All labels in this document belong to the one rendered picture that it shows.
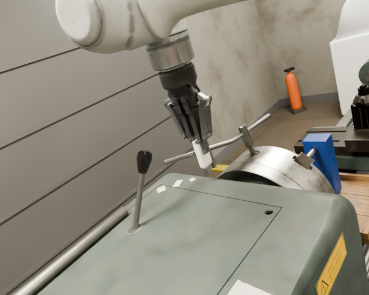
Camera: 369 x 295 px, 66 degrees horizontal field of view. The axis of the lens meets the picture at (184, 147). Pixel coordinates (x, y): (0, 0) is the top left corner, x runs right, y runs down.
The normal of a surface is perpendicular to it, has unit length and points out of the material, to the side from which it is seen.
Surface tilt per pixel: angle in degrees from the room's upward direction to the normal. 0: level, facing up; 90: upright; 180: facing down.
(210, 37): 90
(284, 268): 0
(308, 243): 0
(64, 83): 90
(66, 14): 91
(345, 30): 90
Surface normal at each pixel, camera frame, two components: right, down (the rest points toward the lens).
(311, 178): 0.34, -0.50
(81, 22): -0.46, 0.47
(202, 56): 0.70, 0.00
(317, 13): -0.63, 0.48
